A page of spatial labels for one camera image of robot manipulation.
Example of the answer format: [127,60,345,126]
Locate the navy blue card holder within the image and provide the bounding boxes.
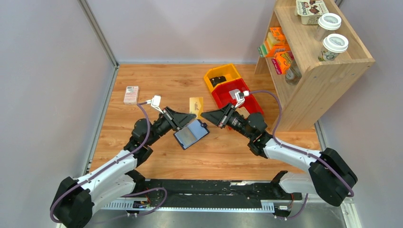
[173,119,210,150]

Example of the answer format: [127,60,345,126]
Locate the gold VIP credit card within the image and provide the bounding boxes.
[189,97,203,119]

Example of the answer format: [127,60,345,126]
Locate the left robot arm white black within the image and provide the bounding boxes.
[50,104,196,228]

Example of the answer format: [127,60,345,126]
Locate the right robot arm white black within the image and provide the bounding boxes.
[201,104,358,207]

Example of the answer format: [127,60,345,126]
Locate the gold credit cards in bin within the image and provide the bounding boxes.
[236,107,250,119]

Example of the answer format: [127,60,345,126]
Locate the grey card in bin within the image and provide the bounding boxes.
[229,89,240,99]

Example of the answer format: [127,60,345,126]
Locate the red plastic bin middle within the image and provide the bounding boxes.
[212,79,249,108]

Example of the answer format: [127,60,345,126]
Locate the red plastic bin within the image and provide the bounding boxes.
[240,95,264,114]
[212,79,249,108]

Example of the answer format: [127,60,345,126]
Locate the red plastic bin front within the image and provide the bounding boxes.
[240,95,264,114]

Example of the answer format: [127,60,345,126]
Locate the black item in yellow bin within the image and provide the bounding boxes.
[210,76,227,88]

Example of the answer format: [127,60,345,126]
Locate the yellow plastic bin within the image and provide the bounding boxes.
[203,63,241,93]

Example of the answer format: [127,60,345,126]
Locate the white red small box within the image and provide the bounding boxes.
[123,86,139,105]

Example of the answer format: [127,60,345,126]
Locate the glass bottle on shelf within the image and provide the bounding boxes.
[285,60,302,85]

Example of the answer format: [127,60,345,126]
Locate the orange snack box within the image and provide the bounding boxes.
[271,51,294,75]

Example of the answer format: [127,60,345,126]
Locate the green orange boxes on shelf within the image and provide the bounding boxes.
[258,27,290,57]

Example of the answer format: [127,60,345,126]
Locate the wooden shelf unit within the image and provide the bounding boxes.
[255,0,375,132]

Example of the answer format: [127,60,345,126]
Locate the paper cup white lid front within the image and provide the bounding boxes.
[318,34,349,61]

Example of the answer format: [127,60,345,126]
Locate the paper cup white lid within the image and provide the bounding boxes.
[318,34,349,61]
[314,13,342,41]

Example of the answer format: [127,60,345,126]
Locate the yogurt tub on shelf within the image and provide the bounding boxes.
[294,0,329,25]

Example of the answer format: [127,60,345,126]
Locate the paper cup white lid rear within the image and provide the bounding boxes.
[314,13,342,41]

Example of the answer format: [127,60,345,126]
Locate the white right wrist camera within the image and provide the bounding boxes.
[235,90,250,109]

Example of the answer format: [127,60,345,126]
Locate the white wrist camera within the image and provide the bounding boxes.
[235,90,250,109]
[146,95,163,113]

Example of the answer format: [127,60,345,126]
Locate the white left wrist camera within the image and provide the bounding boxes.
[146,95,163,113]

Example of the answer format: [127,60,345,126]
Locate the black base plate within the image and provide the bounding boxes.
[114,179,303,219]

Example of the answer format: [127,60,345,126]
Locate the aluminium rail frame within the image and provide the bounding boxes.
[57,178,363,228]

